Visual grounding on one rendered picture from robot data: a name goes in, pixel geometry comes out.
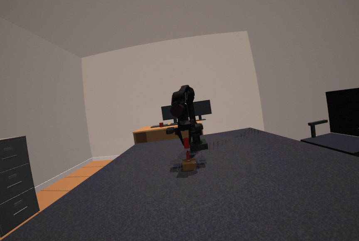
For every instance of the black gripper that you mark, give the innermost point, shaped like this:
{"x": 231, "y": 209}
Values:
{"x": 171, "y": 130}

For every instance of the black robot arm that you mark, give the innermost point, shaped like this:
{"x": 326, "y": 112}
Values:
{"x": 179, "y": 108}

